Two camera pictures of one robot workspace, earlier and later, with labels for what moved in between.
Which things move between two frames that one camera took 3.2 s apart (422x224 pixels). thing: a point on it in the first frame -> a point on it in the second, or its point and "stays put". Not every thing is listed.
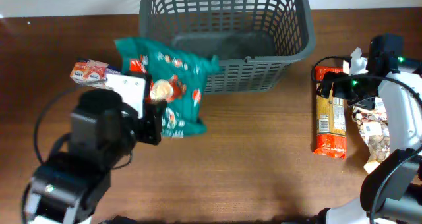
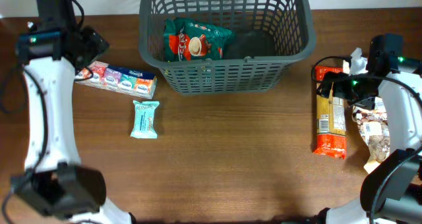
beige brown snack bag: (373, 125) stays put
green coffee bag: (177, 77) -> (185, 40)
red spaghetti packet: (331, 118) stays put
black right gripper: (339, 90) stays put
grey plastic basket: (254, 33) stays put
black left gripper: (150, 119) -> (96, 44)
